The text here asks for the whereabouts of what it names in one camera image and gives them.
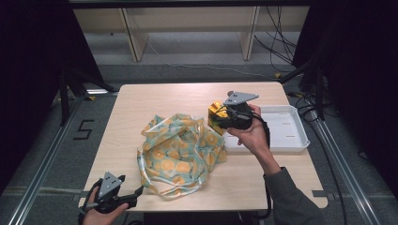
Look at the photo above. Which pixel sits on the person's left hand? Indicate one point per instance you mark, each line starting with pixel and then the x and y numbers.
pixel 97 218

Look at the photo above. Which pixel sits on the black metal stand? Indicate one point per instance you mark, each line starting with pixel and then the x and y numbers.
pixel 64 93
pixel 318 84

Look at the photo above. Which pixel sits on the person's right hand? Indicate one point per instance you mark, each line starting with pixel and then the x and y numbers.
pixel 255 136

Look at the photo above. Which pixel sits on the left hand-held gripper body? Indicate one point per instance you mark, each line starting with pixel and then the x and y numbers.
pixel 109 190

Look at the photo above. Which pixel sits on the white plastic tray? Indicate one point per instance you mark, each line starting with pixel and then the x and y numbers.
pixel 287 128

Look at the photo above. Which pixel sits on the beige wooden desk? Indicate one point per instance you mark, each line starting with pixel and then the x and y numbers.
pixel 191 18

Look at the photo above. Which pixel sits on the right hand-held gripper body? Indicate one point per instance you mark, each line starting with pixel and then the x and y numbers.
pixel 239 117

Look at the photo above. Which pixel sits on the green cloth bag orange print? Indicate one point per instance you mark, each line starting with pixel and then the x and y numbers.
pixel 178 153

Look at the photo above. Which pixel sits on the dark curtain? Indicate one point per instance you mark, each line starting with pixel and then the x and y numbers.
pixel 359 78
pixel 28 78

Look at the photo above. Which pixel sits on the yellow box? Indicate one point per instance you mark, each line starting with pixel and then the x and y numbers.
pixel 214 123

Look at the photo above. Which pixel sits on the aluminium floor rail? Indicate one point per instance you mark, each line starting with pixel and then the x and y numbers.
pixel 43 165
pixel 344 168

